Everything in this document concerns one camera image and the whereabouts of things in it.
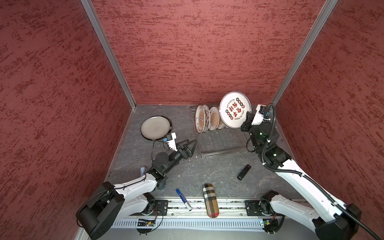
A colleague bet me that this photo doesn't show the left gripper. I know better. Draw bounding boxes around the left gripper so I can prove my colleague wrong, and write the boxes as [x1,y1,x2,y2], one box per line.
[164,138,198,174]

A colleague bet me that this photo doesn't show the white plate red characters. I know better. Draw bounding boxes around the white plate red characters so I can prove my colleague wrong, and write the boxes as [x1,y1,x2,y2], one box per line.
[219,92,252,129]

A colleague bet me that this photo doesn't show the dark rimmed cream plate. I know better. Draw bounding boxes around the dark rimmed cream plate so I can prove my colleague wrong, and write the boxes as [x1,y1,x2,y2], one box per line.
[140,115,174,142]

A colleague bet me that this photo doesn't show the white grey line plate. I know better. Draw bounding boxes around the white grey line plate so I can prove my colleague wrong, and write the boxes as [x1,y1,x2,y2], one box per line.
[140,115,172,141]

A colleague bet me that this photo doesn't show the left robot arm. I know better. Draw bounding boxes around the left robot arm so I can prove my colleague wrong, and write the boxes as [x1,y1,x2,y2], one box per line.
[76,140,198,240]

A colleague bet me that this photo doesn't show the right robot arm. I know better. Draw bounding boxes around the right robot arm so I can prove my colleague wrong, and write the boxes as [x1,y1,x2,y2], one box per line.
[241,105,364,240]

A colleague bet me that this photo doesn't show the orange sunburst plate front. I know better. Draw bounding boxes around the orange sunburst plate front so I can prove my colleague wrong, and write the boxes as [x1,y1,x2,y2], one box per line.
[195,105,206,134]

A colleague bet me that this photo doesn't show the orange sunburst plate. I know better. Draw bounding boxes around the orange sunburst plate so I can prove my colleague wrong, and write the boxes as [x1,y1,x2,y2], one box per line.
[195,105,206,134]
[217,118,226,130]
[209,106,220,131]

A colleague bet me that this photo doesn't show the teal alarm clock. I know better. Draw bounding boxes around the teal alarm clock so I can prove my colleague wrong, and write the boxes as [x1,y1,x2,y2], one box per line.
[155,182,166,190]

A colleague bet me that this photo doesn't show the blue marker pen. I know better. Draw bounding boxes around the blue marker pen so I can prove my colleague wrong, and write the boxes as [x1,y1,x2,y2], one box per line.
[176,189,193,211]

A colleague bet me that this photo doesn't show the black usb stick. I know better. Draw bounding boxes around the black usb stick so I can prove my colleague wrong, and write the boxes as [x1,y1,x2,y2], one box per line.
[237,165,251,181]

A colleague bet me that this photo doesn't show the plaid glasses case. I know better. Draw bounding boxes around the plaid glasses case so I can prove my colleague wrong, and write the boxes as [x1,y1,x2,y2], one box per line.
[203,183,220,218]

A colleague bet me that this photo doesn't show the right corner aluminium profile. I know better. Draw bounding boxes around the right corner aluminium profile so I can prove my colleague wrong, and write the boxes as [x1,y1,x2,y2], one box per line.
[272,0,338,105]

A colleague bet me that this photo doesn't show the corner aluminium profile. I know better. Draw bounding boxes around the corner aluminium profile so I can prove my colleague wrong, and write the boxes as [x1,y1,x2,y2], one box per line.
[81,0,137,110]
[272,0,338,105]

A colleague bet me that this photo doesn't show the left corner aluminium profile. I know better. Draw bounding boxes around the left corner aluminium profile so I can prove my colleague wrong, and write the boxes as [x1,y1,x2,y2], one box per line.
[81,0,137,110]

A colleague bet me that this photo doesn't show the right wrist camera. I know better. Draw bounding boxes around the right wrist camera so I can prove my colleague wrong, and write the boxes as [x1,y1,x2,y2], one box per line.
[252,105,270,126]

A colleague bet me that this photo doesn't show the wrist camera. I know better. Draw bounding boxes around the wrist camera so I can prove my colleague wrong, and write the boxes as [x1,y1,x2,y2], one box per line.
[163,133,177,151]
[252,105,270,126]

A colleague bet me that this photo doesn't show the metal wire dish rack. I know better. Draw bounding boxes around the metal wire dish rack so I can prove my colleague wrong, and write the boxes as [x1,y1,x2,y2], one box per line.
[190,105,248,159]

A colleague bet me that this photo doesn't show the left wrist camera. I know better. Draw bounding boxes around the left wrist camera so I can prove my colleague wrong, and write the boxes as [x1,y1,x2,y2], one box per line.
[163,133,177,151]

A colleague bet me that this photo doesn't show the aluminium front rail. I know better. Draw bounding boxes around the aluminium front rail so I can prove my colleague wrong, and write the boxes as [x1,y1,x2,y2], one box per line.
[113,197,313,219]

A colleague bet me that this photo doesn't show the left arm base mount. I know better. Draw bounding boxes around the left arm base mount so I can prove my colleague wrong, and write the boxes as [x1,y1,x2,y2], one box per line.
[140,200,169,216]

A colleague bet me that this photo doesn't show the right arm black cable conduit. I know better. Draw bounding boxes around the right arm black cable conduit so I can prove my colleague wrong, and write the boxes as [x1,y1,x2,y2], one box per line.
[245,103,382,240]

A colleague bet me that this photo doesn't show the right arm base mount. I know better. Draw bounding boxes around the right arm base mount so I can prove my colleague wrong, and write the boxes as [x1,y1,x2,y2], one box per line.
[245,200,283,219]

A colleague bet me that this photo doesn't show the white perforated cable duct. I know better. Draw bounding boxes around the white perforated cable duct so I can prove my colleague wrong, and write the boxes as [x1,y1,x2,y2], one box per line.
[112,218,264,232]

